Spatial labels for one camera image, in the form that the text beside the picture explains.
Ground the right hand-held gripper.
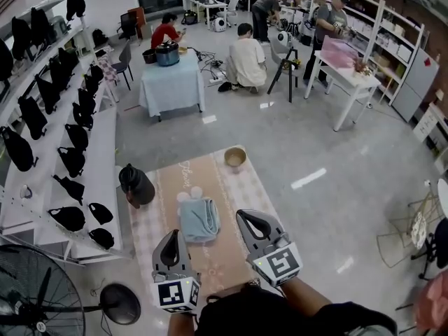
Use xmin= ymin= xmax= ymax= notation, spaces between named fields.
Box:
xmin=235 ymin=209 xmax=304 ymax=288

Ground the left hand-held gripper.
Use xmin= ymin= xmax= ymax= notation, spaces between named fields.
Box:
xmin=151 ymin=229 xmax=202 ymax=315

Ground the light blue towel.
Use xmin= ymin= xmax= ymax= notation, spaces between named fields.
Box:
xmin=178 ymin=197 xmax=222 ymax=244

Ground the person's left forearm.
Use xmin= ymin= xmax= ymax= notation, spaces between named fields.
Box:
xmin=167 ymin=311 xmax=200 ymax=336

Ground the person's right forearm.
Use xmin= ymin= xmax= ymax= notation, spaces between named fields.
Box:
xmin=279 ymin=274 xmax=332 ymax=318

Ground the wooden bowl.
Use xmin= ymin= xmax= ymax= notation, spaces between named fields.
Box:
xmin=223 ymin=147 xmax=249 ymax=167

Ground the person's black shirt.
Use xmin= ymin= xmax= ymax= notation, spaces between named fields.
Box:
xmin=194 ymin=285 xmax=398 ymax=336

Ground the white metal shelf rack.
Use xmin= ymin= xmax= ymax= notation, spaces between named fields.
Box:
xmin=0 ymin=0 xmax=136 ymax=265

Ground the row of black bags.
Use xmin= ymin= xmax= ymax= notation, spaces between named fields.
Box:
xmin=0 ymin=0 xmax=116 ymax=251

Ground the black standing fan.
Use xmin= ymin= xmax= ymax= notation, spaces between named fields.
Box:
xmin=0 ymin=245 xmax=142 ymax=336

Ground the table with light blue cloth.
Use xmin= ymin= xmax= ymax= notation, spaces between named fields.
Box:
xmin=139 ymin=49 xmax=207 ymax=122

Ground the grey chair with black legs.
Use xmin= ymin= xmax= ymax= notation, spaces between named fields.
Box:
xmin=267 ymin=31 xmax=300 ymax=104

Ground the black office chair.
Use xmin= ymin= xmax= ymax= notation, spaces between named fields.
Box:
xmin=411 ymin=217 xmax=448 ymax=281

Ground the round white side table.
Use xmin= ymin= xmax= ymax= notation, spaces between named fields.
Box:
xmin=436 ymin=178 xmax=448 ymax=220

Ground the pink cloth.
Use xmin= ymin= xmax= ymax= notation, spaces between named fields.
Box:
xmin=414 ymin=269 xmax=448 ymax=334

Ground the dried flower bouquet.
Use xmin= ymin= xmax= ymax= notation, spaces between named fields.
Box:
xmin=353 ymin=57 xmax=372 ymax=78

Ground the pink box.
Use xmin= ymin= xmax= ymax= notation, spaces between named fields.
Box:
xmin=321 ymin=35 xmax=360 ymax=70

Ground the white drawer cabinet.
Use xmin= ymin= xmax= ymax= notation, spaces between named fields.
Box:
xmin=412 ymin=101 xmax=448 ymax=174

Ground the dark electric cooker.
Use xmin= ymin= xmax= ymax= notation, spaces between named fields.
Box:
xmin=155 ymin=41 xmax=181 ymax=67

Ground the small table with checked cloth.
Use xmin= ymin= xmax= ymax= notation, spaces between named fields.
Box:
xmin=96 ymin=53 xmax=120 ymax=103

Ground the grey side chair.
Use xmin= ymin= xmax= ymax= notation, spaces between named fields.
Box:
xmin=111 ymin=39 xmax=134 ymax=90

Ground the grey refrigerator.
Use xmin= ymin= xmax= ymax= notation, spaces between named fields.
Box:
xmin=391 ymin=46 xmax=441 ymax=123

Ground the white desk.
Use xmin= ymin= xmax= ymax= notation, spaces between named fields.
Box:
xmin=184 ymin=0 xmax=228 ymax=31

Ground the white shelving unit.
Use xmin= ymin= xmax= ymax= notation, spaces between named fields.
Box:
xmin=309 ymin=0 xmax=426 ymax=106

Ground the brown cabinet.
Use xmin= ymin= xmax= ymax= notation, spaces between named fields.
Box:
xmin=126 ymin=6 xmax=147 ymax=41

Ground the dark jug with brown handle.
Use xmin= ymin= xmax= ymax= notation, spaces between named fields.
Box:
xmin=118 ymin=163 xmax=156 ymax=209

